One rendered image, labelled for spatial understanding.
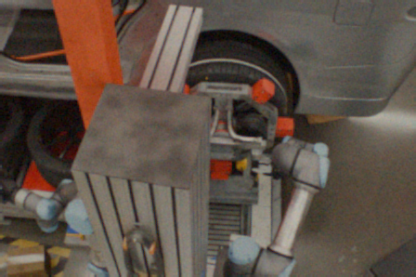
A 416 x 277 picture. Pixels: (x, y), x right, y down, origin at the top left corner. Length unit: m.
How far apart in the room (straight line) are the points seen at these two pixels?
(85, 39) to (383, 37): 1.39
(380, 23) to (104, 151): 1.68
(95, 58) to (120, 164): 0.93
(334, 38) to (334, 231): 1.37
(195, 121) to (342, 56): 1.56
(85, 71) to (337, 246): 1.99
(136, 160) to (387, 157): 2.90
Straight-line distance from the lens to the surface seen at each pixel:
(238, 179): 3.18
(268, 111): 2.50
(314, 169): 2.00
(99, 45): 1.88
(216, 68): 2.44
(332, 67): 2.62
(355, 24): 2.45
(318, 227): 3.34
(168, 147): 1.07
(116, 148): 1.08
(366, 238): 3.39
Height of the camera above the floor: 2.88
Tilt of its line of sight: 52 degrees down
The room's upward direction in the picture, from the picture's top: 1 degrees clockwise
